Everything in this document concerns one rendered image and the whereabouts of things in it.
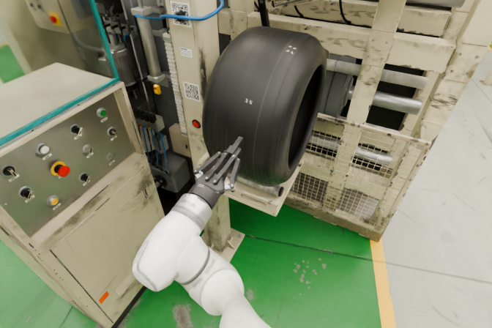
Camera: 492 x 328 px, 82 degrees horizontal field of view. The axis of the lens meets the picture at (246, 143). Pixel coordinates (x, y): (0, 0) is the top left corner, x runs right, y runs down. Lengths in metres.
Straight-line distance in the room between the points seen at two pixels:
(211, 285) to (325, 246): 1.51
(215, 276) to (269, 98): 0.48
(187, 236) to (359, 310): 1.48
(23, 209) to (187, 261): 0.69
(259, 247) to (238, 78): 1.42
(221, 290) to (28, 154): 0.75
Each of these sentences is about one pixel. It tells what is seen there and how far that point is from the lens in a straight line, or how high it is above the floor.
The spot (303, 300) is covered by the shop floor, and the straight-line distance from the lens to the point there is 1.93.
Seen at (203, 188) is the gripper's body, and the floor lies 1.25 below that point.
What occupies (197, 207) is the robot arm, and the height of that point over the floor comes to 1.24.
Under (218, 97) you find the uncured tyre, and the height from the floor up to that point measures 1.34.
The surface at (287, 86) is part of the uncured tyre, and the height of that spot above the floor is 1.39.
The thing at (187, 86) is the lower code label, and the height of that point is 1.24.
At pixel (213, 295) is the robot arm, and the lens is 0.69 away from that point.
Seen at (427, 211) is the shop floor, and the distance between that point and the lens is 2.61.
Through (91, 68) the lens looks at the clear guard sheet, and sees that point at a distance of 1.14.
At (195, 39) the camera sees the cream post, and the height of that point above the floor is 1.44.
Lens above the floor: 1.78
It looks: 40 degrees down
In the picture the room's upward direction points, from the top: straight up
